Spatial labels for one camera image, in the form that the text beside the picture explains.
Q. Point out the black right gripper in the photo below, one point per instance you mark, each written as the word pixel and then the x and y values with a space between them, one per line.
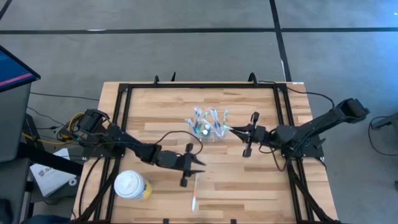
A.
pixel 259 135

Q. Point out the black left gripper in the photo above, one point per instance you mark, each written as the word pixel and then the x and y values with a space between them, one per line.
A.
pixel 186 161

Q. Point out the clear acrylic organizer box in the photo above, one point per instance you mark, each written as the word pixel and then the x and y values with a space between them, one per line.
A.
pixel 214 139

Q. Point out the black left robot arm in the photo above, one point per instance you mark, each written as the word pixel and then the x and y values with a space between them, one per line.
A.
pixel 124 137

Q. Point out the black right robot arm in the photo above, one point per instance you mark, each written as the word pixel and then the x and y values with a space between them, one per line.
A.
pixel 311 127

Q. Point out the black hook clamp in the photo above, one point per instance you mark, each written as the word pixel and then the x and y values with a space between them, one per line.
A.
pixel 173 77
pixel 156 80
pixel 252 77

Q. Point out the white lidded paper cup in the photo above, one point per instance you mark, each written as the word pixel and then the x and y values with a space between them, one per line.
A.
pixel 129 184

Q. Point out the small white tape roll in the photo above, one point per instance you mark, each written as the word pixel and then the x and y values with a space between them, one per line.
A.
pixel 71 181

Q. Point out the grey floor stand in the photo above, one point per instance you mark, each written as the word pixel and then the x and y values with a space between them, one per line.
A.
pixel 387 121

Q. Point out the black stand bar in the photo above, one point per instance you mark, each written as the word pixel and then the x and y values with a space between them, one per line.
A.
pixel 53 160

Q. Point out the white printed booklet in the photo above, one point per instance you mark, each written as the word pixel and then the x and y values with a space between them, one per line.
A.
pixel 53 183

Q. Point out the person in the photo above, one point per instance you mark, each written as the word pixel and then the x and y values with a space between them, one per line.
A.
pixel 40 219

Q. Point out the grey cabinet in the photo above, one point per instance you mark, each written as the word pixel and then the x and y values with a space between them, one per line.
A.
pixel 14 124

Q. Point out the computer monitor blue screen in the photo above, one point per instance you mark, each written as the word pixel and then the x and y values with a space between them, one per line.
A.
pixel 14 71

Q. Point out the black edge bracket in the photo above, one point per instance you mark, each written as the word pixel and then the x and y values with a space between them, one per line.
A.
pixel 165 221
pixel 233 221

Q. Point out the black aluminium table frame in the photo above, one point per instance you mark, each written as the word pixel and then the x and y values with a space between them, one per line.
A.
pixel 202 85

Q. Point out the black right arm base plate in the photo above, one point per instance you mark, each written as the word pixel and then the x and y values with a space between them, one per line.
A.
pixel 311 152

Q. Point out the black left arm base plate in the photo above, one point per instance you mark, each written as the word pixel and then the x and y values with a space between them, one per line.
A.
pixel 93 152

